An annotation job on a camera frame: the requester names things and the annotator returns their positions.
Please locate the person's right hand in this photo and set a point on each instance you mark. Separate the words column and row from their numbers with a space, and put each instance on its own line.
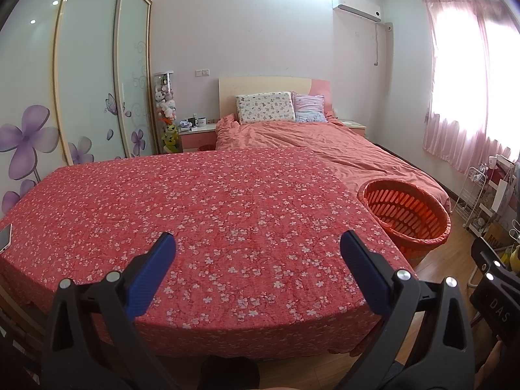
column 491, row 357

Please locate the floral sliding door wardrobe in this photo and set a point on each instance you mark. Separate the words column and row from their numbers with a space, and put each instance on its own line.
column 89, row 69

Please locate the pink striped pillow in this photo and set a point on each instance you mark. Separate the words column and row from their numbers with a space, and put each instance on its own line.
column 309, row 107

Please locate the pink duvet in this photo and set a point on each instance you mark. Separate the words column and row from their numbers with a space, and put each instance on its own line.
column 317, row 142

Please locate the wooden chair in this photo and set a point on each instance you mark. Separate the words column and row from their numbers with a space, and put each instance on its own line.
column 20, row 333

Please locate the white air conditioner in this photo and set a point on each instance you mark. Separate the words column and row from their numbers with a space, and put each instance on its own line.
column 357, row 6

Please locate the pink curtain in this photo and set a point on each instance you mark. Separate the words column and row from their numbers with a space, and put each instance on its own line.
column 451, row 97

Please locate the pink white nightstand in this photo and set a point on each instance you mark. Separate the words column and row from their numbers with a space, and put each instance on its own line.
column 353, row 126
column 199, row 138

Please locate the brown cardboard box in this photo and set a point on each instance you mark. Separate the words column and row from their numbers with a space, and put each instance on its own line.
column 495, row 235

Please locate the green plush toy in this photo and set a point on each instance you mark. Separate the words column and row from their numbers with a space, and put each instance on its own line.
column 170, row 138

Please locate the beige pink headboard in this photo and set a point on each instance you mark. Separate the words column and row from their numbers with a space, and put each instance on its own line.
column 260, row 85

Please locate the orange plastic basket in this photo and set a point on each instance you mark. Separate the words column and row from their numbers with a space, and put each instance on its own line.
column 402, row 215

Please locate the floral print pillow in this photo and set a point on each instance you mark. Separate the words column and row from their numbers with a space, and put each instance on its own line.
column 266, row 107

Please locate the air conditioner pipe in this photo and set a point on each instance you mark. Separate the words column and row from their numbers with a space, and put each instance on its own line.
column 377, row 42

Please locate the clear cylinder of plush toys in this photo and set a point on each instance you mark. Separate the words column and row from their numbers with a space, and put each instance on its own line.
column 164, row 97

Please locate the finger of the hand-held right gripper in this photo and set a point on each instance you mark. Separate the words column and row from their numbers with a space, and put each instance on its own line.
column 487, row 254

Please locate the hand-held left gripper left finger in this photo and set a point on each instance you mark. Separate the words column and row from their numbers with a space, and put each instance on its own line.
column 150, row 268

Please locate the white smartphone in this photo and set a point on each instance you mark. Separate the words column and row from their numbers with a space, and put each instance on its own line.
column 5, row 239

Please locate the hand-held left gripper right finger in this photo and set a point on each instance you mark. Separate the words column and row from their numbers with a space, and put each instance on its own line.
column 365, row 268

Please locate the red floral tablecloth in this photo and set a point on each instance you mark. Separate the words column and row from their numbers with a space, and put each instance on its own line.
column 203, row 211

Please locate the white wall socket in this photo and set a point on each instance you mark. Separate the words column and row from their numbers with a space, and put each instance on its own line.
column 202, row 72

